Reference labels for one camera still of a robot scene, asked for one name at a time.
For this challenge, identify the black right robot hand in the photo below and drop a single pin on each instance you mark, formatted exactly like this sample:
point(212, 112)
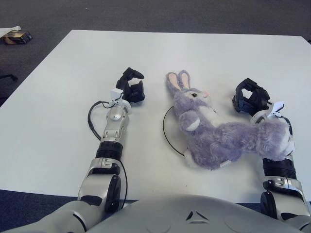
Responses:
point(260, 99)

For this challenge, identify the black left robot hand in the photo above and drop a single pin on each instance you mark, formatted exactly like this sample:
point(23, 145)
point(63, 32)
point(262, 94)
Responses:
point(132, 94)

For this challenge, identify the purple plush bunny doll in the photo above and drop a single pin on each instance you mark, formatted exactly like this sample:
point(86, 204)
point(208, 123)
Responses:
point(218, 140)

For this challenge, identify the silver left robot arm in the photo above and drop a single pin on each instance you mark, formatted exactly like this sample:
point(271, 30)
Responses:
point(111, 145)

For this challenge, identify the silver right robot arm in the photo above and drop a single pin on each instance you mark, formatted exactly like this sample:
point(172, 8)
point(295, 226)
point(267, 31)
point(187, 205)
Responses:
point(279, 167)

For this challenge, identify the white plate black rim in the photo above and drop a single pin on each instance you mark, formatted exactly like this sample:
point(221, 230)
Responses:
point(173, 131)

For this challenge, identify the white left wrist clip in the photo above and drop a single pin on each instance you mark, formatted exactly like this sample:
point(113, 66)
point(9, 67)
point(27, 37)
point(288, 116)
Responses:
point(116, 93)

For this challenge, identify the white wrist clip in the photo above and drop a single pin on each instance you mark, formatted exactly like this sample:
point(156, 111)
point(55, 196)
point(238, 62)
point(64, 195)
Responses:
point(277, 106)
point(116, 93)

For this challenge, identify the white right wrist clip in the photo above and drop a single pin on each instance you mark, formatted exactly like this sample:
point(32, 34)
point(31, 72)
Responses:
point(277, 106)

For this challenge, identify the black chair leg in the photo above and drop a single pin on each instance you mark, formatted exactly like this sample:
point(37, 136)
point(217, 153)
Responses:
point(8, 78)

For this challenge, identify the brown cardboard box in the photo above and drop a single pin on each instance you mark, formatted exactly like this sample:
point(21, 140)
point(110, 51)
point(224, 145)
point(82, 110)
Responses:
point(18, 37)

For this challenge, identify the silver robot torso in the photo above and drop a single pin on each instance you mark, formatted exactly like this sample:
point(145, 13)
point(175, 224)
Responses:
point(194, 218)

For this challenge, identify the white cloth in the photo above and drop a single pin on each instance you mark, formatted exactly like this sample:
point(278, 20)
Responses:
point(6, 30)

